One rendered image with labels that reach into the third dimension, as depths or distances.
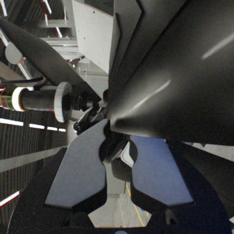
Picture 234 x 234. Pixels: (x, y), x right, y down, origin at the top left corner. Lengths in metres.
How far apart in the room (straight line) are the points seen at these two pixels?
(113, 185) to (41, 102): 7.42
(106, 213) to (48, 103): 14.03
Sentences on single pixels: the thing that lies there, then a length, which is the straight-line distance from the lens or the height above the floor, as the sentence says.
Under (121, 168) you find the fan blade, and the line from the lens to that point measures 0.48.
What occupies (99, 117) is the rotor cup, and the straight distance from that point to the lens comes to 0.27.
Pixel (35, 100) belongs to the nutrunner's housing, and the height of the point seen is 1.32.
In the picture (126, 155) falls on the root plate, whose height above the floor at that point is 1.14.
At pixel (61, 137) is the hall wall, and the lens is 12.90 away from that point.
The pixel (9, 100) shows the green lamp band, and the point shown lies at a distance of 0.28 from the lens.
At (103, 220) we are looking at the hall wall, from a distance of 14.55.
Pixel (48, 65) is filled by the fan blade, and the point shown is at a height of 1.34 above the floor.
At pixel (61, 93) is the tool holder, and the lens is 0.22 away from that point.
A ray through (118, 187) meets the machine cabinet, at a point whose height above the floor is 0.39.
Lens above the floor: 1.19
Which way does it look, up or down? 4 degrees down
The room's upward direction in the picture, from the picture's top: 85 degrees counter-clockwise
